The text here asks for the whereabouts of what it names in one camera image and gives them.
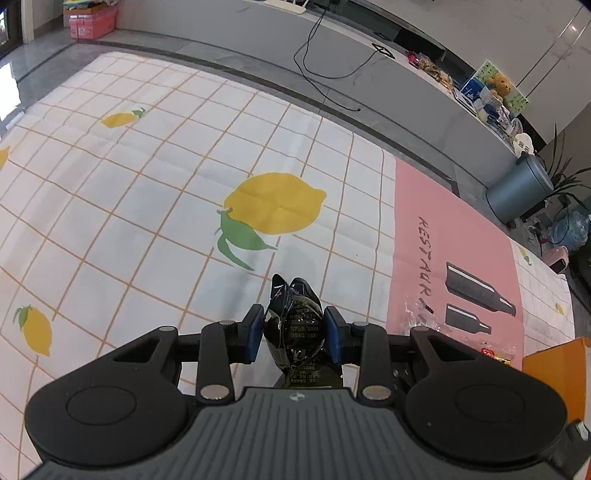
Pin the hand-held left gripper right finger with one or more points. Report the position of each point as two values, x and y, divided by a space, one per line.
333 336

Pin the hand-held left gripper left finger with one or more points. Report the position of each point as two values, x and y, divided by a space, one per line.
253 333

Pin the dark glossy snack packet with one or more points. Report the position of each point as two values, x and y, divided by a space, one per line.
295 323

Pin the white cardboard box orange rim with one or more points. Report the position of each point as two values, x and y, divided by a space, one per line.
561 369

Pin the pile of snacks on counter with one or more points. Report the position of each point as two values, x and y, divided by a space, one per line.
431 69

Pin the clear plastic snack packet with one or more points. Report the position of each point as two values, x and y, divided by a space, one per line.
418 314

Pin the pink placemat with bottle print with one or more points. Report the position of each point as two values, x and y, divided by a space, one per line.
438 207

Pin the lemon print grid tablecloth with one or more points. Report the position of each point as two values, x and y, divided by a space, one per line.
161 175

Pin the grey trash bin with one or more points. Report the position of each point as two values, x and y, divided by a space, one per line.
519 189

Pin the pink stool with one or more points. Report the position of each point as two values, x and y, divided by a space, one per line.
557 259

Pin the blue plastic bag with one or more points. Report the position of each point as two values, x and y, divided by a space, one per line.
570 228

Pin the green potted plant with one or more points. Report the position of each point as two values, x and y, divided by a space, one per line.
565 170

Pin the brown teddy bear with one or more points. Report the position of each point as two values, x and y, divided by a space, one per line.
501 86

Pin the white router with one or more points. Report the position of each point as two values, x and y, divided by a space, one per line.
288 4

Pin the pink storage box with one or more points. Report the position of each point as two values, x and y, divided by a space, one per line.
92 22

